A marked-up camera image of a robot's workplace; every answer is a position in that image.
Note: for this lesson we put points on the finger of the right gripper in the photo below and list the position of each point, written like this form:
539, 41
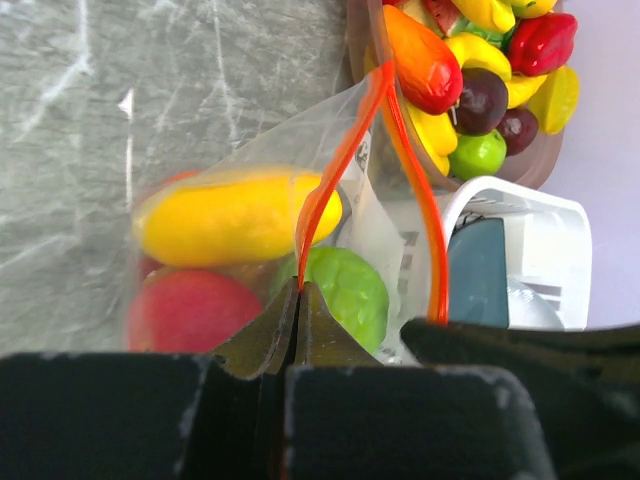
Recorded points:
584, 384

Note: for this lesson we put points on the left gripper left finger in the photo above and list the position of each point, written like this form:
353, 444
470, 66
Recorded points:
113, 415

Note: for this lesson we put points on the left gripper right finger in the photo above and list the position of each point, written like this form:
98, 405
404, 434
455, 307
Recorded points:
348, 417

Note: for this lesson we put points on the red apple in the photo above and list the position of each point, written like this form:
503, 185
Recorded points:
189, 311

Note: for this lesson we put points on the green lime fruit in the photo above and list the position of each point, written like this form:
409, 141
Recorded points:
353, 291

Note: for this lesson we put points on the clear orange zip top bag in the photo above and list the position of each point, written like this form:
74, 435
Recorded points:
334, 197

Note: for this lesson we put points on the white plate in basket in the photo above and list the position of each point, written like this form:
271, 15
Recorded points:
528, 310

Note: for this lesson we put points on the white plastic dish basket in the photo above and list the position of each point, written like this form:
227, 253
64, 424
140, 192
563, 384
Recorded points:
548, 247

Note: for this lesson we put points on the teal plate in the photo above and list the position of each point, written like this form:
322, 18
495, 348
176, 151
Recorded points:
478, 280

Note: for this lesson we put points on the yellow star fruit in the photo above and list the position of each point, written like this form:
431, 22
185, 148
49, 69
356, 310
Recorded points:
556, 100

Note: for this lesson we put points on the dark purple plum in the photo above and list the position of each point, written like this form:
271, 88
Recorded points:
482, 104

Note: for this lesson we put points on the red bell pepper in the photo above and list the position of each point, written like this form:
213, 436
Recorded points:
543, 44

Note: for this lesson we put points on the clear brown fruit bowl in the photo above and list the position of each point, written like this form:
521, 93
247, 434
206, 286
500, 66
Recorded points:
433, 137

